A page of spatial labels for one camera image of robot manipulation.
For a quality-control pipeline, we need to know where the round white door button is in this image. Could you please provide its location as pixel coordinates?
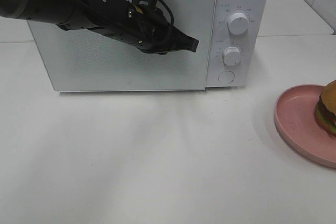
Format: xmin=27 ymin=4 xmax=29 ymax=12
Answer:
xmin=218 ymin=71 xmax=235 ymax=84

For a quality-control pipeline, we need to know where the pink round plate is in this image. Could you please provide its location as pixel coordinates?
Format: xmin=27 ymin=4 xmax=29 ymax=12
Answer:
xmin=274 ymin=84 xmax=335 ymax=168

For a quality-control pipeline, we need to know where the upper white power knob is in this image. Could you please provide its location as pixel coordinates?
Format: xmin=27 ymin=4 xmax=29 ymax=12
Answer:
xmin=227 ymin=11 xmax=249 ymax=35

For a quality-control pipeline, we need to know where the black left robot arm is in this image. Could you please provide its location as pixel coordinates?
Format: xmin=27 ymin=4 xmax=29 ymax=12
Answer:
xmin=1 ymin=0 xmax=198 ymax=55

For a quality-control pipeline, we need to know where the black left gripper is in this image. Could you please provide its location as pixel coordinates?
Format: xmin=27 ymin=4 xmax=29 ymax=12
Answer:
xmin=89 ymin=1 xmax=199 ymax=54

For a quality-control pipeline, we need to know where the white microwave oven body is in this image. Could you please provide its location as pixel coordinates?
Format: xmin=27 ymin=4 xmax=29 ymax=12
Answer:
xmin=205 ymin=0 xmax=266 ymax=89

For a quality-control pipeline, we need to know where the white microwave door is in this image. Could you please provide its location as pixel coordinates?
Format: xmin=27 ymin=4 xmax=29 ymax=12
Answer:
xmin=28 ymin=0 xmax=216 ymax=92

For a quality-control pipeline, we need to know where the white timer knob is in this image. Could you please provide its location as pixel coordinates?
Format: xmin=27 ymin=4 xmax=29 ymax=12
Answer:
xmin=222 ymin=46 xmax=243 ymax=66

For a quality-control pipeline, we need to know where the burger with lettuce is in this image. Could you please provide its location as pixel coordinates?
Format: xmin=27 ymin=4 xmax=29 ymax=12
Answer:
xmin=314 ymin=80 xmax=335 ymax=136

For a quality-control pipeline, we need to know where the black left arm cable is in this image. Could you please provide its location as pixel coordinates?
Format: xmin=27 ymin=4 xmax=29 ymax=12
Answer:
xmin=128 ymin=0 xmax=175 ymax=49

